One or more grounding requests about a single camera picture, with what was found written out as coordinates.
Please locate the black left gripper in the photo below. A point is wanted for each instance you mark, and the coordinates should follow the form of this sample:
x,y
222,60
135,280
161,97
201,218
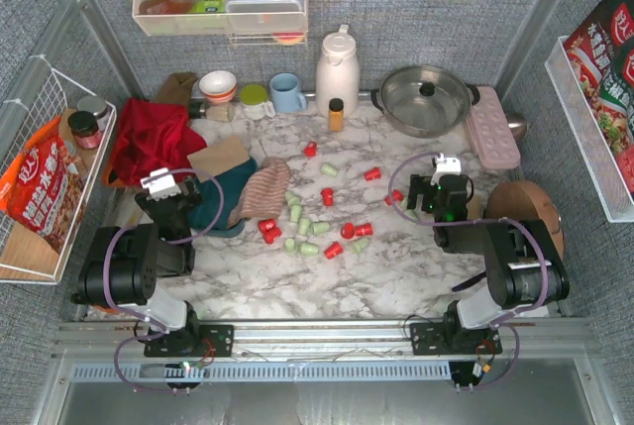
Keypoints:
x,y
165,202

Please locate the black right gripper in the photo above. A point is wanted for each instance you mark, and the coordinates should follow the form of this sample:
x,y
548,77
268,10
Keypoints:
x,y
420,192

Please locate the brown cardboard sheet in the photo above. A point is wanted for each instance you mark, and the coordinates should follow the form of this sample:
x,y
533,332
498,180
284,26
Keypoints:
x,y
220,156

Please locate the striped pink cloth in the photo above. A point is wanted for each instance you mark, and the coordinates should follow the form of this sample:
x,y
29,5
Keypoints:
x,y
264,193

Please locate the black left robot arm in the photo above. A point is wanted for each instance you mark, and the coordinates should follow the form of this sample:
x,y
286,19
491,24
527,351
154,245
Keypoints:
x,y
122,268

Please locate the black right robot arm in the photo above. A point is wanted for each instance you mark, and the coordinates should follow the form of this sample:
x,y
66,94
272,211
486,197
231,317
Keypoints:
x,y
520,239

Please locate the round wooden board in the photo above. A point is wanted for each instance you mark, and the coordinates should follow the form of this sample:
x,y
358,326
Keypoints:
x,y
525,200

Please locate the red capsule upper right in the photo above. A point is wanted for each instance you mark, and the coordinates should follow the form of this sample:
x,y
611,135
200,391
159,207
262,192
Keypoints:
x,y
373,174

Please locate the red cloth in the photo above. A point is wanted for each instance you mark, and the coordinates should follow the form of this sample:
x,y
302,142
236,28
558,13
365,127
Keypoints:
x,y
150,136

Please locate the pink egg tray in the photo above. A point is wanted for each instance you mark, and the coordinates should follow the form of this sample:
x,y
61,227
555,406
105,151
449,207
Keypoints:
x,y
488,130

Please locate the red capsule mid right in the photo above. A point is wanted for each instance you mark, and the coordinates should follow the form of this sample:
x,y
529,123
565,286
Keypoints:
x,y
365,229

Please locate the red capsule left upper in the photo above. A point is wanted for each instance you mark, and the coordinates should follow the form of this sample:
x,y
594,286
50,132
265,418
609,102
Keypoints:
x,y
266,224

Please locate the red capsule left lower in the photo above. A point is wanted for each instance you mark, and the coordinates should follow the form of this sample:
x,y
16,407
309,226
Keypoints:
x,y
271,235

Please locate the steel pot with lid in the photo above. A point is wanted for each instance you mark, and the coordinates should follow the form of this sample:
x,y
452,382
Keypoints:
x,y
424,101

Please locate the red capsule mid upright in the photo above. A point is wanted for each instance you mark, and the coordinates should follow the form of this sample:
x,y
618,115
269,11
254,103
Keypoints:
x,y
348,231

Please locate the pepper grinder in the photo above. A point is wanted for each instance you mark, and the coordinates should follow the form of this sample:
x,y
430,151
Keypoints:
x,y
223,112

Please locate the dark lid jar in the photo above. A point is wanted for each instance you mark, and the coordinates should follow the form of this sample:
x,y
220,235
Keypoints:
x,y
85,130

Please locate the orange cup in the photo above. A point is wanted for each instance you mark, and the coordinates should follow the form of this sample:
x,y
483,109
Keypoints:
x,y
106,310

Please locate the red capsule centre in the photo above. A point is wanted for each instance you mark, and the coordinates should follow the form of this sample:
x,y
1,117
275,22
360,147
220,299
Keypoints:
x,y
327,195

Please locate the brown paper bag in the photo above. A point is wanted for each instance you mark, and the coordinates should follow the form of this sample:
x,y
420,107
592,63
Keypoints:
x,y
177,89

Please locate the red snack bag left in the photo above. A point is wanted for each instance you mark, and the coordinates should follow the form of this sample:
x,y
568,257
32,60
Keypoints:
x,y
39,190

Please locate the green capsule cluster right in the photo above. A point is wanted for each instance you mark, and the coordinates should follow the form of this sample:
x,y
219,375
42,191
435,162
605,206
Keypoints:
x,y
318,228

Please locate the steel lid jar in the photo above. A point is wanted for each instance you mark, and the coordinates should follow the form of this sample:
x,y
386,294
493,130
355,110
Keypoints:
x,y
98,107

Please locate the white striped bowl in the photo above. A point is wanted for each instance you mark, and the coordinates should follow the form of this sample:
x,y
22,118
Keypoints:
x,y
218,86

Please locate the green lidded cup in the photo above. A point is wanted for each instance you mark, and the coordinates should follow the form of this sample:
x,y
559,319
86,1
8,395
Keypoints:
x,y
255,102

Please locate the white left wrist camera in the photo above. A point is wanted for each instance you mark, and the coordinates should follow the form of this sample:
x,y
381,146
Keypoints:
x,y
160,184

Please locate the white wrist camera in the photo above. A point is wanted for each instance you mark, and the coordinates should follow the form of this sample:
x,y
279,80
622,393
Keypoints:
x,y
160,184
445,166

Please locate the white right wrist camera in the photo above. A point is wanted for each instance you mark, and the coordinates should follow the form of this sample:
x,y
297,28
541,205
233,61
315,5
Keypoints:
x,y
445,166

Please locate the white wire basket left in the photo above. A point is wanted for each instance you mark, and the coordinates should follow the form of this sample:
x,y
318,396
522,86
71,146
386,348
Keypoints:
x,y
25,256

